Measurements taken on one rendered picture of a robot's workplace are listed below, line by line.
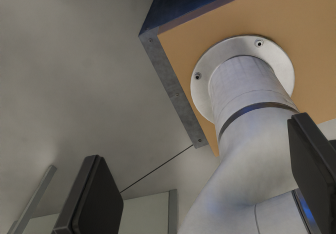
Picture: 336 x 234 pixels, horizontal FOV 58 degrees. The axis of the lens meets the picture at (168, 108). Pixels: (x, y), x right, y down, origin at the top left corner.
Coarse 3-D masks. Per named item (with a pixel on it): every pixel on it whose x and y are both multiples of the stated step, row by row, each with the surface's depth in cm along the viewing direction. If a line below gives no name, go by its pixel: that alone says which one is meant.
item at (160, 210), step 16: (176, 192) 198; (128, 208) 198; (144, 208) 194; (160, 208) 190; (176, 208) 186; (32, 224) 211; (48, 224) 206; (128, 224) 186; (144, 224) 182; (160, 224) 179; (176, 224) 175
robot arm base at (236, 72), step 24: (216, 48) 53; (240, 48) 53; (264, 48) 52; (192, 72) 56; (216, 72) 53; (240, 72) 47; (264, 72) 47; (288, 72) 54; (192, 96) 58; (216, 96) 48; (240, 96) 41; (264, 96) 39; (288, 96) 43; (216, 120) 44
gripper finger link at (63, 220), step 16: (96, 160) 13; (80, 176) 12; (96, 176) 12; (80, 192) 11; (96, 192) 12; (112, 192) 13; (64, 208) 10; (80, 208) 10; (96, 208) 11; (112, 208) 13; (64, 224) 10; (80, 224) 10; (96, 224) 11; (112, 224) 12
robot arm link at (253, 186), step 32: (224, 128) 39; (256, 128) 34; (224, 160) 32; (256, 160) 32; (288, 160) 33; (224, 192) 30; (256, 192) 32; (288, 192) 26; (192, 224) 28; (224, 224) 26; (256, 224) 24; (288, 224) 22
